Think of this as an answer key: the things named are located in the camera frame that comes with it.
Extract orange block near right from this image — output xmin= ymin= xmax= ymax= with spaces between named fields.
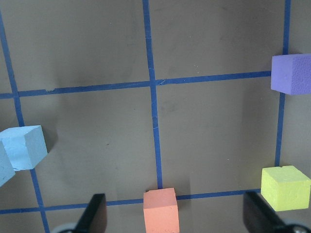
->
xmin=143 ymin=188 xmax=180 ymax=233

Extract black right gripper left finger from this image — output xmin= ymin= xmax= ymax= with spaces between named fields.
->
xmin=73 ymin=193 xmax=107 ymax=233

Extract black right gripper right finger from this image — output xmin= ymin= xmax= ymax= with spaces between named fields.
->
xmin=242 ymin=192 xmax=291 ymax=233

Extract purple block right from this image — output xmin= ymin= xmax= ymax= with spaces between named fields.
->
xmin=271 ymin=53 xmax=311 ymax=95

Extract light blue block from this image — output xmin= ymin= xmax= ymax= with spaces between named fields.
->
xmin=0 ymin=125 xmax=48 ymax=171
xmin=0 ymin=141 xmax=15 ymax=186

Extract yellow foam block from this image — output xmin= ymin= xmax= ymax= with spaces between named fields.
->
xmin=261 ymin=166 xmax=311 ymax=211

